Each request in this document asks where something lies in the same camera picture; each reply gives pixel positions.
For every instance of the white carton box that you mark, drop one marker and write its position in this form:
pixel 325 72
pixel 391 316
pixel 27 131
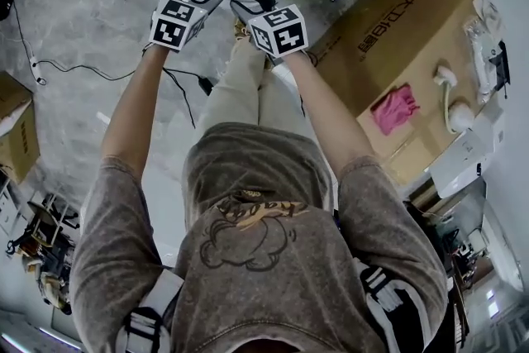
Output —
pixel 463 161

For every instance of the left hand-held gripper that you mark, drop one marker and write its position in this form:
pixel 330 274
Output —
pixel 173 27

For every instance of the pink cloth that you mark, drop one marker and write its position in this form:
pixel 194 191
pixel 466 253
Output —
pixel 394 109

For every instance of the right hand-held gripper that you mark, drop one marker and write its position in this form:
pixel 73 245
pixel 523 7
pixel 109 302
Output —
pixel 281 33

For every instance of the person's grey printed shirt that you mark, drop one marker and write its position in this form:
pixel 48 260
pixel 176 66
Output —
pixel 268 260

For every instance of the clear plastic parts bag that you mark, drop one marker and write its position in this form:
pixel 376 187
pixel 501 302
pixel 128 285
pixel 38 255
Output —
pixel 483 49

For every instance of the black bracket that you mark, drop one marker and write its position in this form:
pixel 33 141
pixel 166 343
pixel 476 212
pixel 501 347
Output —
pixel 502 66

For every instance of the person's left forearm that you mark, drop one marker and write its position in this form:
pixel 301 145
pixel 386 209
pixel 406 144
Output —
pixel 132 107

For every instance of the small cardboard box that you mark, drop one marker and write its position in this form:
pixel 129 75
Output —
pixel 18 136

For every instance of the black power adapter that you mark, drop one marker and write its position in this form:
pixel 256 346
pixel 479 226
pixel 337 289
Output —
pixel 205 86

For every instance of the white power strip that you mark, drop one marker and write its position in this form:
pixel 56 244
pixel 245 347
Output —
pixel 37 70

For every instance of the large cardboard box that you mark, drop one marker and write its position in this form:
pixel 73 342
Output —
pixel 392 37

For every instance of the person's beige trousers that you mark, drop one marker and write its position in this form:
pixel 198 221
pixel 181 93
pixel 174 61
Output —
pixel 235 95

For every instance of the person's shoe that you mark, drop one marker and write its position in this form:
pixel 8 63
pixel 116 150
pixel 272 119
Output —
pixel 241 31

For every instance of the person's right forearm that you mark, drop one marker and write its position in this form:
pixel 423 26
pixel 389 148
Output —
pixel 326 111

